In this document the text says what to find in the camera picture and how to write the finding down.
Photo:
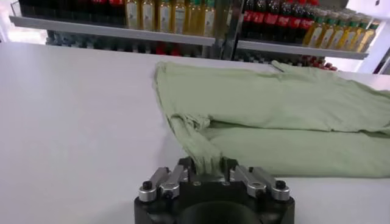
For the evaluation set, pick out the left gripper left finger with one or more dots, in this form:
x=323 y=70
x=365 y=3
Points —
x=169 y=182

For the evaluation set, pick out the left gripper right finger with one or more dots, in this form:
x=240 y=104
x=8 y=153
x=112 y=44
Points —
x=256 y=181

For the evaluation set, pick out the green polo shirt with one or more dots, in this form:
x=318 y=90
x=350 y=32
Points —
x=274 y=97

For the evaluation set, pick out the white metal bottle shelf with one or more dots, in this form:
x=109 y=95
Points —
x=106 y=30
x=298 y=50

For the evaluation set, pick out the yellow juice bottle green cap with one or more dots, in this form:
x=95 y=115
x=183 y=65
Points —
x=367 y=39
x=147 y=16
x=312 y=35
x=335 y=36
x=180 y=17
x=164 y=16
x=209 y=19
x=346 y=37
x=357 y=38
x=325 y=36
x=195 y=18
x=132 y=15

